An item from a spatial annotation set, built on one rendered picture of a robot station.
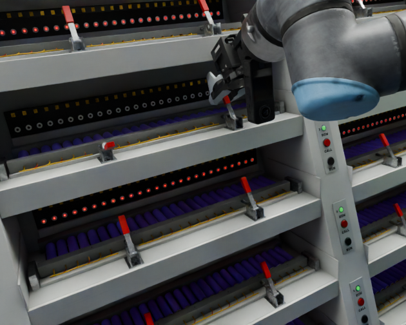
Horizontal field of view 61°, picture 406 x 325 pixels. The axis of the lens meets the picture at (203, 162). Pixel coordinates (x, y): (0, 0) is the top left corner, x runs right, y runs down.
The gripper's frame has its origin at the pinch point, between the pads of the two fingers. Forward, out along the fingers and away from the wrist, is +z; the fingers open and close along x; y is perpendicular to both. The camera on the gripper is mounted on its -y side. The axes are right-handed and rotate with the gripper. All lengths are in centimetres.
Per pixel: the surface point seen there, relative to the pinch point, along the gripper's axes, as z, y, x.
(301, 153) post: 1.9, -15.2, -16.0
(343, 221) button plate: 2.3, -33.0, -20.5
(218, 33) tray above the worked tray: -6.7, 12.1, -0.9
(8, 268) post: -0.6, -19.2, 45.3
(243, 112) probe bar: 2.5, -2.5, -5.7
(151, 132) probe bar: 1.9, -2.5, 16.4
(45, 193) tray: -2.3, -9.6, 37.5
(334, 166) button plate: -0.5, -20.5, -21.6
